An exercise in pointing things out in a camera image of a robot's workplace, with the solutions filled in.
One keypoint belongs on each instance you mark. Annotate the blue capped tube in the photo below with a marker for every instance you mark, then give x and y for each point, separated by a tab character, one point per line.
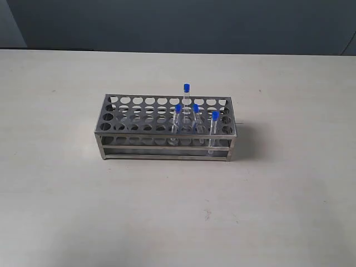
176	119
186	102
198	127
213	128

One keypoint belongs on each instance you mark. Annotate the stainless steel test tube rack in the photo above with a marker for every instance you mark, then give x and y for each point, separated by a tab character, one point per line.
139	127

